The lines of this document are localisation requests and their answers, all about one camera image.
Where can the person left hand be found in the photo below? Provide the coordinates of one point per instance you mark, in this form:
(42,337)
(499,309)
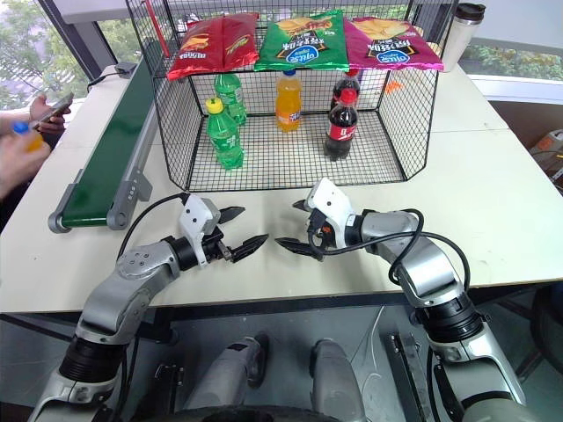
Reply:
(41,110)

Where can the cola bottle red cap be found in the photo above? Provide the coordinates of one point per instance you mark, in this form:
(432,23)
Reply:
(347,84)
(341,132)

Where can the red chips bag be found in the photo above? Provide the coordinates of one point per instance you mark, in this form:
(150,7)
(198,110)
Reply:
(206,48)

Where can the grey smartphone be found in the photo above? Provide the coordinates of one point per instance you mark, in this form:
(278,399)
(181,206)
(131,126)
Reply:
(55,107)

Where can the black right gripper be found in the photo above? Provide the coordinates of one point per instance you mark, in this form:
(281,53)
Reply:
(320,233)

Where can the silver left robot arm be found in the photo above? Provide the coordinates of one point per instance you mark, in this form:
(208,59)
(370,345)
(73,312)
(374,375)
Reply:
(132,268)

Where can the silver right robot leg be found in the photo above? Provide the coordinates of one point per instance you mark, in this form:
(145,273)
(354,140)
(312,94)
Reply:
(336,382)

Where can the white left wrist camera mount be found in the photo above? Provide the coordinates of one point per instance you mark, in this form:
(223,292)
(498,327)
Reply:
(196,220)

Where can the orange soda bottle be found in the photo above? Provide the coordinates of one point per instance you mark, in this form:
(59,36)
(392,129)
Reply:
(288,105)

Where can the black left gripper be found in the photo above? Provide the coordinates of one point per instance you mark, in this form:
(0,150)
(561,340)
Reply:
(216,248)

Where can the small orange object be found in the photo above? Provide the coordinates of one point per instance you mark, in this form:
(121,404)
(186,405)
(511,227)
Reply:
(393,87)

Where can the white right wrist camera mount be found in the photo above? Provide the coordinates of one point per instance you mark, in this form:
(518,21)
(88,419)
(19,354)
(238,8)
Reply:
(330,198)

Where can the red rod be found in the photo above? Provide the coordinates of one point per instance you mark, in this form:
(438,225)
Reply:
(157,26)

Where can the silver robot leg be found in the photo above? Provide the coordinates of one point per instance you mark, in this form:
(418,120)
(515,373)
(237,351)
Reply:
(336,382)
(228,378)

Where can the grey power adapter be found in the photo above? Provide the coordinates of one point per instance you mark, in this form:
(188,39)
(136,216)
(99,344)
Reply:
(125,70)

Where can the orange drink bottle blue cap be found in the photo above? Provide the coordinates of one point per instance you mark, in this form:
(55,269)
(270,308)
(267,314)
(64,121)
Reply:
(34,141)

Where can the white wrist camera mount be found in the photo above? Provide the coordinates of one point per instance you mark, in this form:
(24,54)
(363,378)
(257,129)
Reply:
(330,198)
(196,220)

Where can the white travel mug black lid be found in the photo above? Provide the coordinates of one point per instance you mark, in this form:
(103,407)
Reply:
(462,39)

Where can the green chips bag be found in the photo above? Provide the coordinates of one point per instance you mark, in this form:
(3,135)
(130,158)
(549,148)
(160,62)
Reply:
(303,44)

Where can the magenta chips bag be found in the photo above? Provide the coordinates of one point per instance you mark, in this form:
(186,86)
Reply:
(391,48)

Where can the green soda bottle yellow cap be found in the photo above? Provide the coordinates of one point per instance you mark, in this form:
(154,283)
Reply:
(225,140)

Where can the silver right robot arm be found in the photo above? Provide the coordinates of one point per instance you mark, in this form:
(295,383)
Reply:
(431,268)

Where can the green conveyor belt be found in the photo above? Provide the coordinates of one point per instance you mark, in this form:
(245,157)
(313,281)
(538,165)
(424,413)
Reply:
(110,145)

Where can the cardboard box with clutter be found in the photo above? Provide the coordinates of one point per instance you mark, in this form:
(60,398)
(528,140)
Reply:
(550,147)

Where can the silver left robot leg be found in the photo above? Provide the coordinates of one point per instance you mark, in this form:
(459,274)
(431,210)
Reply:
(228,378)

